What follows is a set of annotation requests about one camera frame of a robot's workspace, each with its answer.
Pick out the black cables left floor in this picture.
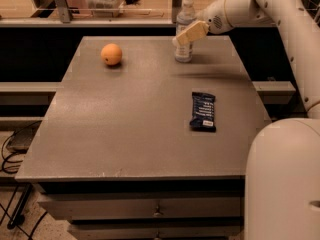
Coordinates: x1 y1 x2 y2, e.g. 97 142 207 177
0 120 49 240

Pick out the clear plastic storage box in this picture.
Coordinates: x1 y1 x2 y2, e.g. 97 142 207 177
85 0 124 18

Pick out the orange fruit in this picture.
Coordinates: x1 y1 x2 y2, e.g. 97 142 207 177
100 43 122 66

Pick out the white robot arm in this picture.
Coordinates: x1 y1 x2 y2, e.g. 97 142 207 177
173 0 320 240

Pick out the dark blue snack bar wrapper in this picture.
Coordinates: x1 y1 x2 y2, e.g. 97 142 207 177
189 92 216 132

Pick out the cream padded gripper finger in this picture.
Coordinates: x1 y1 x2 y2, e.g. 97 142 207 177
172 20 209 47

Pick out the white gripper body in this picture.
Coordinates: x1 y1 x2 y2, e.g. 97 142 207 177
197 0 230 34

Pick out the black power adapter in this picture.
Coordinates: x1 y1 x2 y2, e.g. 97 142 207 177
6 127 37 153

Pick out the grey drawer cabinet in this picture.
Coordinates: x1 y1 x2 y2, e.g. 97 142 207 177
17 36 269 240

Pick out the clear blue plastic water bottle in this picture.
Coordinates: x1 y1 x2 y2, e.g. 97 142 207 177
175 0 196 63

